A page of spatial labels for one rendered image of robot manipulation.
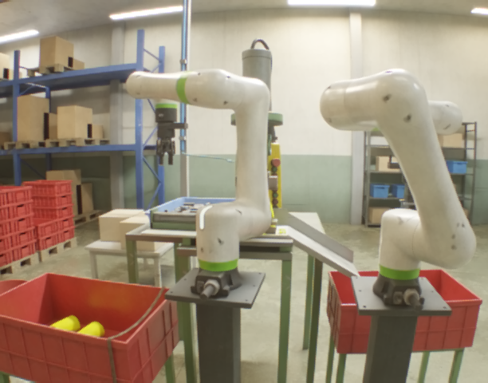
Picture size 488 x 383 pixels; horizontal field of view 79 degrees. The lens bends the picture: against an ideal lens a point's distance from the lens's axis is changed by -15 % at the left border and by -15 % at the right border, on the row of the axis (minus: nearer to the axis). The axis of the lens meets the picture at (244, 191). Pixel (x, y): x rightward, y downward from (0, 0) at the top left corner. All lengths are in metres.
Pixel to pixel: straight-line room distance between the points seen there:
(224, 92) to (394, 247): 0.64
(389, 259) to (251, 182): 0.48
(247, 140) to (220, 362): 0.72
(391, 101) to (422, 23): 6.94
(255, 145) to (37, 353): 0.95
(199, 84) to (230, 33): 6.12
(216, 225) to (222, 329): 0.33
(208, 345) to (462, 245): 0.79
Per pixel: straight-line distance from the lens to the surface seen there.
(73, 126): 6.69
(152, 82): 1.24
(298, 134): 6.62
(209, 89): 0.99
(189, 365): 1.61
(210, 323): 1.11
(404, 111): 0.69
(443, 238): 0.86
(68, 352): 1.10
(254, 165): 1.11
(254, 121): 1.11
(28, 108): 7.43
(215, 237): 1.00
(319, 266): 1.65
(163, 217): 1.51
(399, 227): 0.97
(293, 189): 6.65
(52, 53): 7.27
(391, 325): 1.08
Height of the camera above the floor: 1.32
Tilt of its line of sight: 6 degrees down
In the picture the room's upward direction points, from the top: straight up
